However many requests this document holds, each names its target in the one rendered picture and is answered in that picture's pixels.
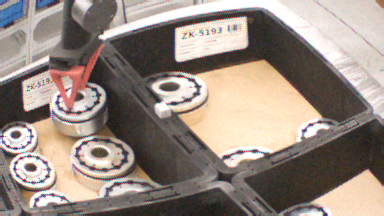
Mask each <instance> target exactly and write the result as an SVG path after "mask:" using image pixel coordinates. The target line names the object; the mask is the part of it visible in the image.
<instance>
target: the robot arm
mask: <svg viewBox="0 0 384 216"><path fill-rule="evenodd" d="M63 5H64V6H63V14H62V23H61V24H62V27H61V37H60V38H61V41H60V42H59V44H57V45H56V46H55V48H54V49H53V50H52V52H50V54H49V61H48V62H49V73H50V75H51V78H52V80H53V81H54V83H55V85H56V86H57V88H58V90H59V92H60V95H61V97H62V99H63V101H64V103H65V106H66V107H69V108H73V106H74V101H75V99H76V94H77V92H78V89H79V88H82V89H85V87H86V85H87V80H88V79H89V77H90V74H91V70H92V69H93V67H94V65H95V62H96V59H97V58H98V56H99V54H100V52H101V50H102V47H103V39H101V38H99V36H100V35H104V30H105V29H104V28H106V26H108V25H109V24H110V22H112V20H113V19H114V18H115V15H116V13H117V8H118V5H117V2H116V0H64V3H63ZM68 61H69V62H68ZM88 61H89V63H88V65H87V67H86V69H85V67H84V66H77V65H79V64H81V65H85V64H87V62H88ZM84 69H85V73H84V76H83V78H82V75H83V72H84ZM61 75H62V76H69V78H70V79H71V80H73V84H72V89H71V93H70V98H68V96H67V93H66V90H65V89H64V88H65V87H64V86H63V83H62V80H61V77H60V76H61ZM81 79H82V81H81Z"/></svg>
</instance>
